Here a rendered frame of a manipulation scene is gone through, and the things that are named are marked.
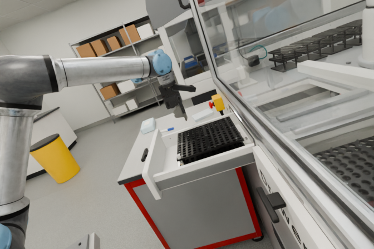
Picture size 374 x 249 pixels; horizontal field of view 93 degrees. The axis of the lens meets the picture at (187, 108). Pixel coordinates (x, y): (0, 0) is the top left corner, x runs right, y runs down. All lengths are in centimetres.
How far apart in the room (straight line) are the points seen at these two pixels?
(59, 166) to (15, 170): 253
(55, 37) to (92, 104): 174
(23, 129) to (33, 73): 20
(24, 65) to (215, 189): 86
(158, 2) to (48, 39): 427
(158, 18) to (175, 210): 120
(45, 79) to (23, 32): 514
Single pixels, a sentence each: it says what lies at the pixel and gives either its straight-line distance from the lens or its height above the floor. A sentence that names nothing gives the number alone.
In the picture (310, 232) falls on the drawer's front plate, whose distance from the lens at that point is 35.
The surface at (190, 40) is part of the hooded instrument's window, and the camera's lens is 138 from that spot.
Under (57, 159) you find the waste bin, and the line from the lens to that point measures 318.
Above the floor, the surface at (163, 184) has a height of 86.
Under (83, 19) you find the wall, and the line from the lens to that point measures 510.
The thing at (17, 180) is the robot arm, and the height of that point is 105.
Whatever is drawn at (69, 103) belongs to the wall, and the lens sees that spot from 551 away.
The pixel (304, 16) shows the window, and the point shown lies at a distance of 22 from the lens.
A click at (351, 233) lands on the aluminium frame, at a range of 29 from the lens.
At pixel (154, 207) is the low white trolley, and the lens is 106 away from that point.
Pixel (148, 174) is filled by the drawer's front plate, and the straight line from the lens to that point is 57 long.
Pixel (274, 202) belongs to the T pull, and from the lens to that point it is 40.
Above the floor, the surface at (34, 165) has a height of 22.
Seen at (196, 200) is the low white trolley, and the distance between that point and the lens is 102.
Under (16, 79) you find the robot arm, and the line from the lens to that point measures 55.
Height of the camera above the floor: 123
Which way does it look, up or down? 20 degrees down
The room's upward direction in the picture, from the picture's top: 21 degrees counter-clockwise
